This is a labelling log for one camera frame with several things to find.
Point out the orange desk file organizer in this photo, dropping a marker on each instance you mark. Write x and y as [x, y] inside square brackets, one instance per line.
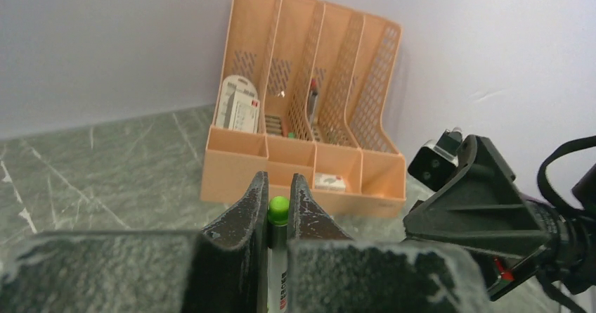
[280, 45]

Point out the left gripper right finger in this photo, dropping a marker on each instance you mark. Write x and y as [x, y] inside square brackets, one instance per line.
[312, 265]

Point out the white marker green end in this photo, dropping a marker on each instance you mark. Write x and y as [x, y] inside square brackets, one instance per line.
[277, 220]

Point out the small white eraser box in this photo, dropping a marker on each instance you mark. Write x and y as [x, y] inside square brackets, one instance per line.
[329, 182]

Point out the pens in organizer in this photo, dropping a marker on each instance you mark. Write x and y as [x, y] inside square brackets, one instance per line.
[291, 115]

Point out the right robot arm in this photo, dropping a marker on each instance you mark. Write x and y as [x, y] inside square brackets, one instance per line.
[572, 269]

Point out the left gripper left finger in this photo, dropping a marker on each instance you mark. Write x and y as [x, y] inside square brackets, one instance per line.
[227, 270]

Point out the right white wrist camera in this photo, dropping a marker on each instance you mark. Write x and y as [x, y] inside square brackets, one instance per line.
[437, 160]

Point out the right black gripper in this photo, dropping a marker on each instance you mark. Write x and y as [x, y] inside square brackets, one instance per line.
[481, 211]

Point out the white card package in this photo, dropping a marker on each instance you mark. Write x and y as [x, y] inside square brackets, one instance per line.
[239, 105]

